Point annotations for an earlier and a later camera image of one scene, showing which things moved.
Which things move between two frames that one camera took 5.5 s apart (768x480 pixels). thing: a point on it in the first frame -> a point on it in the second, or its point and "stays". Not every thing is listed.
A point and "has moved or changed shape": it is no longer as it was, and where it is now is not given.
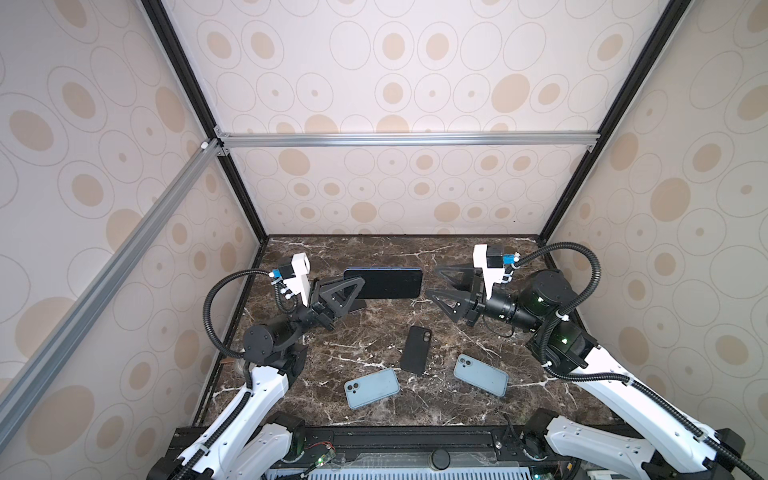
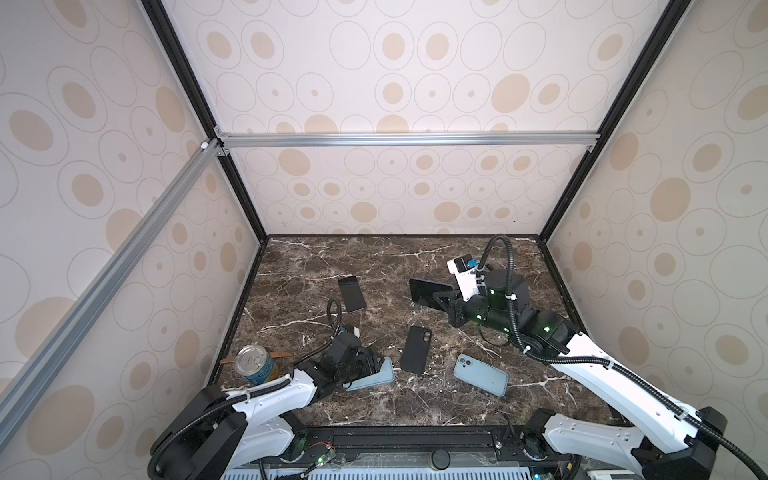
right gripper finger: [453, 302] stays
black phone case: [415, 351] stays
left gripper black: [321, 314] -> [368, 362]
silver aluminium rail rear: [405, 140] stays
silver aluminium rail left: [23, 387] stays
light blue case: [370, 388] has moved or changed shape
